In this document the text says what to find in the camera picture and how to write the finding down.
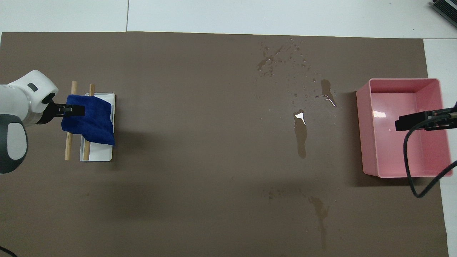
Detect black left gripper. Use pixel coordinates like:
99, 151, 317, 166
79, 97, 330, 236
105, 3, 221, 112
40, 101, 86, 124

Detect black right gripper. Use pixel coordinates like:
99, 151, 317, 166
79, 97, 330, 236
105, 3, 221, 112
395, 106, 457, 131

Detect blue towel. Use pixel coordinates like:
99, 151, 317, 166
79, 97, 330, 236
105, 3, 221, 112
61, 94, 116, 146

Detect white towel rack base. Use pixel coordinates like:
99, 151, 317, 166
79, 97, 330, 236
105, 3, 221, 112
79, 93, 116, 162

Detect small water puddle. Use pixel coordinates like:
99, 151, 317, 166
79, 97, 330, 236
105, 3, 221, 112
320, 79, 337, 108

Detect scattered water droplets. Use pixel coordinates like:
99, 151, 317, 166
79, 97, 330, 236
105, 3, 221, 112
256, 37, 308, 77

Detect pink plastic bin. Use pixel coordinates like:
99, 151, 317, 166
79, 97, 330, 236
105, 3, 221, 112
356, 78, 453, 178

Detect grey ribbed device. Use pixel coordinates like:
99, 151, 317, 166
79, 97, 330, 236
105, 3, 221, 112
430, 0, 457, 24

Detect brown table mat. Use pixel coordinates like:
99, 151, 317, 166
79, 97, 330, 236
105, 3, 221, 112
0, 31, 450, 257

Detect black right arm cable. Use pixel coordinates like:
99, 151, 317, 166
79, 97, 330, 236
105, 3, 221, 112
403, 102, 457, 198

